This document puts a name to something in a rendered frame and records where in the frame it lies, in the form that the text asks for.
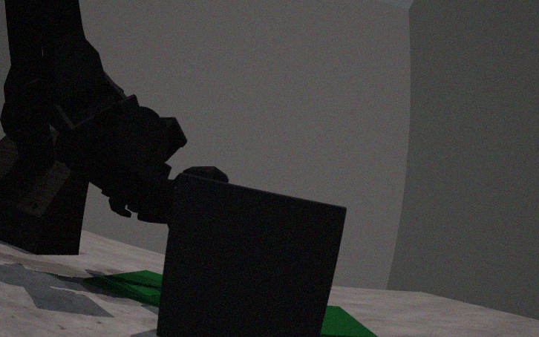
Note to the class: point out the green circuit board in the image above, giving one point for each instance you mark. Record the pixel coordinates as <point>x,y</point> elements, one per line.
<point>145,286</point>

